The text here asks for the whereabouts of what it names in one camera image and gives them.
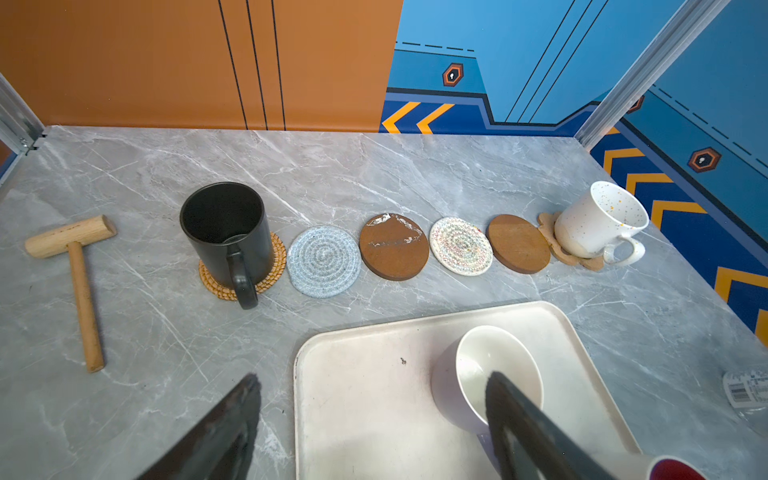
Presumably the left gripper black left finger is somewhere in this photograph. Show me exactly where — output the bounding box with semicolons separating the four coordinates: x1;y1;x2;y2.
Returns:
140;373;261;479

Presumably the black mug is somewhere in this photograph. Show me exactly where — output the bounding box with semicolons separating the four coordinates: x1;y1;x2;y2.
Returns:
179;181;275;310

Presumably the purple mug white inside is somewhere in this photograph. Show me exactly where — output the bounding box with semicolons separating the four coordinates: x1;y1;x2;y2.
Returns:
431;325;544;468

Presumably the small wooden mallet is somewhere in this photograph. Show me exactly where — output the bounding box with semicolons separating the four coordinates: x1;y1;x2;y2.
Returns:
24;215;117;373

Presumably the red mug white handle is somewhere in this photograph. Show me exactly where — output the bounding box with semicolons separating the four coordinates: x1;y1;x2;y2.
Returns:
590;451;709;480

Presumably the beige serving tray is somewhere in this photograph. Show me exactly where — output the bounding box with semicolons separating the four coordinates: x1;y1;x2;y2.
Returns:
294;301;640;479

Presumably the glossy brown round coaster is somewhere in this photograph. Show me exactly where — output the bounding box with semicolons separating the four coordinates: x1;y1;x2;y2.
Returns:
359;213;430;281

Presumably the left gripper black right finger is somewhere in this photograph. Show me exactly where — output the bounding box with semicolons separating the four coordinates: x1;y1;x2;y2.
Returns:
485;371;613;479

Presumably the aluminium corner post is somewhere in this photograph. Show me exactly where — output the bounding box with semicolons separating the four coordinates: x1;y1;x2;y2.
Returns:
0;75;45;155
575;0;730;151

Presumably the cork paw print coaster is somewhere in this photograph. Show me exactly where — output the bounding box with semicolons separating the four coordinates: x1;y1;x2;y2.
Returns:
537;212;605;271

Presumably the woven rattan round coaster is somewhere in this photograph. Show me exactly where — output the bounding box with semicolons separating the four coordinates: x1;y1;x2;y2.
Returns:
198;232;287;301

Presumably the clear glass cup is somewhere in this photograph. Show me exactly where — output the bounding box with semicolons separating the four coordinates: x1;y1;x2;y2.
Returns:
722;366;767;437

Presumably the dark brown round wooden coaster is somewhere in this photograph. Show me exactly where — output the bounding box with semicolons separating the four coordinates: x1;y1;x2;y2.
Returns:
486;214;551;274

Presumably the clear glass round coaster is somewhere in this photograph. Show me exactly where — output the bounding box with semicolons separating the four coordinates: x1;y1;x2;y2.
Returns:
287;225;362;299

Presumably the aluminium corner post left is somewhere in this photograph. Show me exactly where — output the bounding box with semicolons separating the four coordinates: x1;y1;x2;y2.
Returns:
0;75;45;155

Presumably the white woven round coaster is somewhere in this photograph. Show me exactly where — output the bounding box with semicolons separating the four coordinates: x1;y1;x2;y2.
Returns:
429;217;493;277

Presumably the aluminium corner post right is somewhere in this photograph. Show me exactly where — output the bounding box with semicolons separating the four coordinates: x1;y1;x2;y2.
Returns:
575;0;730;151

